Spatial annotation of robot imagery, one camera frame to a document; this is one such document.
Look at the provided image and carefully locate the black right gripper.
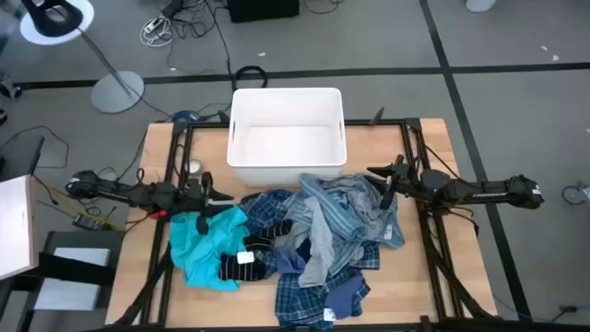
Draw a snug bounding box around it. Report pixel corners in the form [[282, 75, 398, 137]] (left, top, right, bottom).
[[366, 154, 421, 211]]

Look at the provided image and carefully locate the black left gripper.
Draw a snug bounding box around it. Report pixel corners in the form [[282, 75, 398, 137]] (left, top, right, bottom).
[[183, 171, 236, 219]]

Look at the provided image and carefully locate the turquoise shirt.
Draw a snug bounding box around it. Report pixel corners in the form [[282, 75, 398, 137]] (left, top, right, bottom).
[[168, 206, 251, 293]]

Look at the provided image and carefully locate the plain dark blue garment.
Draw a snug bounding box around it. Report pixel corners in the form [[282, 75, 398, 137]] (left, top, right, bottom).
[[275, 248, 372, 321]]

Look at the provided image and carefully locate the dark blue plaid shirt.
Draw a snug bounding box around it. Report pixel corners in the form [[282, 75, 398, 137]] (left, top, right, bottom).
[[237, 187, 382, 332]]

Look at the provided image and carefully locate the light blue striped shirt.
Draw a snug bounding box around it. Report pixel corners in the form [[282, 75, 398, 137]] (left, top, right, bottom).
[[280, 172, 407, 278]]

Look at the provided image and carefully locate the navy striped garment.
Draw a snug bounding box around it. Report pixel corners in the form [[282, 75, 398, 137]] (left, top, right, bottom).
[[218, 219, 295, 283]]

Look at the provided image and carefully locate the white plastic bin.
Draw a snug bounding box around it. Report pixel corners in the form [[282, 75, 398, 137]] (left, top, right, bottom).
[[226, 87, 348, 188]]

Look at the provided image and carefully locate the grey knit shirt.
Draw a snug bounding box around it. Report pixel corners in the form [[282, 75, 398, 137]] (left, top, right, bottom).
[[275, 196, 366, 290]]

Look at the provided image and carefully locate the small electronics board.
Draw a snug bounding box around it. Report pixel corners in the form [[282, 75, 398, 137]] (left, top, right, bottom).
[[71, 212, 105, 232]]

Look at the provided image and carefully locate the white floor lamp stand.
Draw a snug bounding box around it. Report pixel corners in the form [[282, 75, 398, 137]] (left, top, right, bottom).
[[18, 0, 146, 115]]

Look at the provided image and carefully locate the black shelf cart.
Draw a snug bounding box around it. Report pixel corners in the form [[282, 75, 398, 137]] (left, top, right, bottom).
[[8, 229, 124, 332]]

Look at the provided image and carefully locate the white power strip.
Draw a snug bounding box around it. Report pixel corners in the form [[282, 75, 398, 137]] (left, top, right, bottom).
[[139, 15, 175, 49]]

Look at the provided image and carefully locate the grey caster wheel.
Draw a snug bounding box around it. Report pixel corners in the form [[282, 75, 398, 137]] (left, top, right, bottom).
[[561, 181, 590, 206]]

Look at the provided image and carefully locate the black box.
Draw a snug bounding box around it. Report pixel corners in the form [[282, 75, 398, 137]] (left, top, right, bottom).
[[227, 0, 301, 24]]

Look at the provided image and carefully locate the black monitor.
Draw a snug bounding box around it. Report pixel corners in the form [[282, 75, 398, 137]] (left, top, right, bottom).
[[0, 135, 46, 183]]

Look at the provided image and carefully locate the white desk panel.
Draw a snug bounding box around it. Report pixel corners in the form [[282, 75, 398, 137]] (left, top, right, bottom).
[[0, 173, 41, 282]]

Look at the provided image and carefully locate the black metal frame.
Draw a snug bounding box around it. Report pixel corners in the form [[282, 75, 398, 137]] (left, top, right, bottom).
[[110, 117, 500, 332]]

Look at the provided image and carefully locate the blue cable coil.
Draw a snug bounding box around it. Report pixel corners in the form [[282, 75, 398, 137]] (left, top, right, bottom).
[[171, 110, 203, 125]]

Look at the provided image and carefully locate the black cable loop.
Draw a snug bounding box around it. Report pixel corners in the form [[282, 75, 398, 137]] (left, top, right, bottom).
[[231, 65, 269, 91]]

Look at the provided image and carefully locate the yellow wire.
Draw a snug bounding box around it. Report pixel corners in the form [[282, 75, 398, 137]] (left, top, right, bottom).
[[32, 176, 126, 231]]

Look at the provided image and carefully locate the black cable tangle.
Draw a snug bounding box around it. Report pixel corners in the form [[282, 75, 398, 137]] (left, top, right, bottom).
[[159, 0, 233, 76]]

